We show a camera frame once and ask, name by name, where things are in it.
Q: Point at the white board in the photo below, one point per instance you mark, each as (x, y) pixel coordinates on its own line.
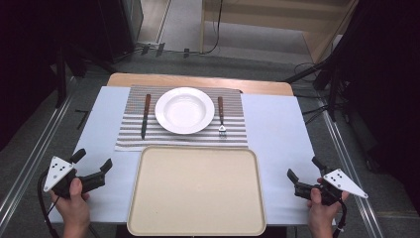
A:
(274, 132)

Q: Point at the metal floor rail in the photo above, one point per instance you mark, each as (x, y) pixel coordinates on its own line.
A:
(343, 145)
(29, 165)

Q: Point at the person's left hand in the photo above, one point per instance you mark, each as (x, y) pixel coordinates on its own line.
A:
(74, 205)

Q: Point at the black metal stand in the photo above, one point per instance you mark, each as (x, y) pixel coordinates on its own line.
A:
(333, 66)
(61, 76)

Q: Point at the black cabinet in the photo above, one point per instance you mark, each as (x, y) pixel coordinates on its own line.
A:
(119, 26)

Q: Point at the striped placemat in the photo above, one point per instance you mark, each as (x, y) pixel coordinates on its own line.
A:
(135, 132)

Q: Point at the white plate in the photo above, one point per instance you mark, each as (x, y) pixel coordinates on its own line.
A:
(185, 110)

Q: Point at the person's right hand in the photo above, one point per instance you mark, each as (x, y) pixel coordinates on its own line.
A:
(320, 211)

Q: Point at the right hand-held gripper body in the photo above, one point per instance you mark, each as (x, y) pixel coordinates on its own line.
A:
(343, 181)

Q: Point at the beige tray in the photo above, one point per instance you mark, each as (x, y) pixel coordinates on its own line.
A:
(198, 191)

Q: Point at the dark curtain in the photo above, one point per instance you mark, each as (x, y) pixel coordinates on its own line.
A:
(389, 82)
(26, 49)

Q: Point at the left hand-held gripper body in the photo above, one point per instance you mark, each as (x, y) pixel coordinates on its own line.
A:
(57, 170)

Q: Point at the light wooden shelf unit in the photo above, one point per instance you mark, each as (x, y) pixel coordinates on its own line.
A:
(264, 16)

